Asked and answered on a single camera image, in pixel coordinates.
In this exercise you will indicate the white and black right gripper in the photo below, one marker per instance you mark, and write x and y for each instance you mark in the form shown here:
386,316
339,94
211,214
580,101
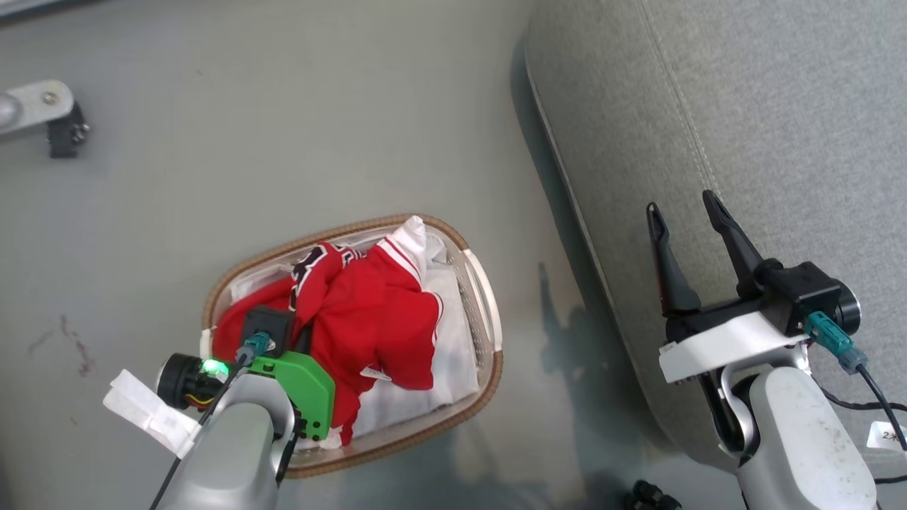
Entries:
730,343

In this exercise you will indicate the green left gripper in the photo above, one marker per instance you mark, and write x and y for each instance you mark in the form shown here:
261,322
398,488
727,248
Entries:
308,393

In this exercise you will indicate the red shorts with white stripe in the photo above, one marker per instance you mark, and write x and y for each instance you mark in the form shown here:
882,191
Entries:
382,319

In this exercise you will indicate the red jersey with black lettering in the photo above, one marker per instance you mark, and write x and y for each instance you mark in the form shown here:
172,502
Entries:
319,273

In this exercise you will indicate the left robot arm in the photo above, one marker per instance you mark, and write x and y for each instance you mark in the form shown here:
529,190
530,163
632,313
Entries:
227,453

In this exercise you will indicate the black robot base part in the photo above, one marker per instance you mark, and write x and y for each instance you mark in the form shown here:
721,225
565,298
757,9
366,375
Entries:
648,496

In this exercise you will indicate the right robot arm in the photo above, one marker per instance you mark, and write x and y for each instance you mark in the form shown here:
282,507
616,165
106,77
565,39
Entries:
801,439

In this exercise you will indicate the white basket with brown rim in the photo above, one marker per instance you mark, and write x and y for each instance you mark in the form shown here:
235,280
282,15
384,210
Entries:
483,312

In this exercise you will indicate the white cloth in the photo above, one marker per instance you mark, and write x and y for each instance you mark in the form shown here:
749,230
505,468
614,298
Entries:
453,354

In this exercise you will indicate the grey fabric sofa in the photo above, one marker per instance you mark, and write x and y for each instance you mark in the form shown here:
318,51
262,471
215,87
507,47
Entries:
744,106

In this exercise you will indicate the white paper tag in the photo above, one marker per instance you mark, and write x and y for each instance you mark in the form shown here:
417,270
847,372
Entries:
149,414

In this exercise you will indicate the white handwritten label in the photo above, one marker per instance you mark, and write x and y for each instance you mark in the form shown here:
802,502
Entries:
886,435

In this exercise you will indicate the black caster wheel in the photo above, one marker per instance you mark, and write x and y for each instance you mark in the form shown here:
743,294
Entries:
66,134

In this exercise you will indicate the grey metal partition foot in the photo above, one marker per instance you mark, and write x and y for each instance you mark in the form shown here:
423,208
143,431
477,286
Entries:
32,105

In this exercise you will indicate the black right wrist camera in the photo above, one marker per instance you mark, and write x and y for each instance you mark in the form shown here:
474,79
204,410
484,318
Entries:
804,290

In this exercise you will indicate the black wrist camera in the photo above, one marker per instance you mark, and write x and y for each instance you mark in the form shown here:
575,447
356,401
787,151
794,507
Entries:
804,290
177,380

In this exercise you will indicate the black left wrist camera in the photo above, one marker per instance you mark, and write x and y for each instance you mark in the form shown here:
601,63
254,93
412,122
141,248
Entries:
177,380

